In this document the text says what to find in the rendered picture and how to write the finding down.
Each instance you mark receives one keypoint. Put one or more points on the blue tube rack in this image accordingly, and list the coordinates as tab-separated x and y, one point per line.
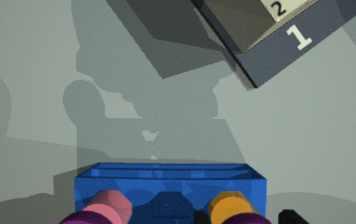
141	184

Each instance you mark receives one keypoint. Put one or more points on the grey bench mat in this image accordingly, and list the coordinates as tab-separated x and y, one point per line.
148	81

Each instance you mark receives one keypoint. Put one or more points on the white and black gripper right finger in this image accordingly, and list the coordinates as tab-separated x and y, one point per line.
289	216

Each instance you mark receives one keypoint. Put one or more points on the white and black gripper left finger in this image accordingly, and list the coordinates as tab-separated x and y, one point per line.
201	218

